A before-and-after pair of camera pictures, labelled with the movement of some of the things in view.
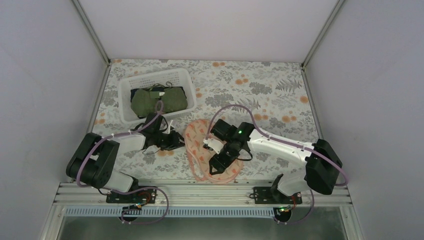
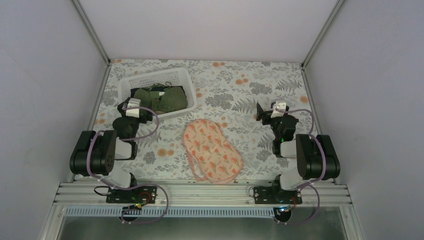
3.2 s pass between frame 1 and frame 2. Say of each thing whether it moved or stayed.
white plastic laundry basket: stayed
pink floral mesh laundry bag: stayed
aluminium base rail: stayed
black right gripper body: moved
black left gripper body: moved
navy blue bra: stayed
